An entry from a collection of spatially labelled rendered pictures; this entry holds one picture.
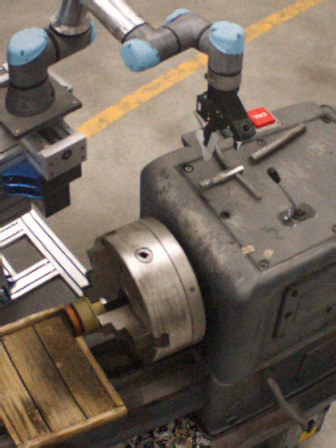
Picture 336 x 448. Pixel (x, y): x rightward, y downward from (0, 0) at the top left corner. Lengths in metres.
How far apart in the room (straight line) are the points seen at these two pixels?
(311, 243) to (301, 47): 2.94
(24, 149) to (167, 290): 0.72
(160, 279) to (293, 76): 2.76
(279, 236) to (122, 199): 1.84
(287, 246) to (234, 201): 0.17
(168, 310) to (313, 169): 0.50
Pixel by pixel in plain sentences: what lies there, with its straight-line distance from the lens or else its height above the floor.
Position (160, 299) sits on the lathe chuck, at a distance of 1.65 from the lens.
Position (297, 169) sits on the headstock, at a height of 1.25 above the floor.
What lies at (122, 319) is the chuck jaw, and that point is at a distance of 1.73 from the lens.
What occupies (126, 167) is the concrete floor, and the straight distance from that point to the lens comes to 3.63.
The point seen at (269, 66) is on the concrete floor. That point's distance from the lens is 4.33.
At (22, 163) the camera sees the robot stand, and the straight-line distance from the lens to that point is 2.20.
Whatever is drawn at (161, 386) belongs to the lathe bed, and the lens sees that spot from 1.92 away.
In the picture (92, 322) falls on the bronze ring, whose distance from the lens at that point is 1.74.
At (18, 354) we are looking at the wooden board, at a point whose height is 0.89.
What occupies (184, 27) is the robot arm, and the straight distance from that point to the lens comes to 1.64.
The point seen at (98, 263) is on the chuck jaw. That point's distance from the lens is 1.74.
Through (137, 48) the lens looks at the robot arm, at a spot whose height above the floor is 1.63.
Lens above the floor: 2.53
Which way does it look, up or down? 48 degrees down
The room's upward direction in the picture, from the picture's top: 2 degrees clockwise
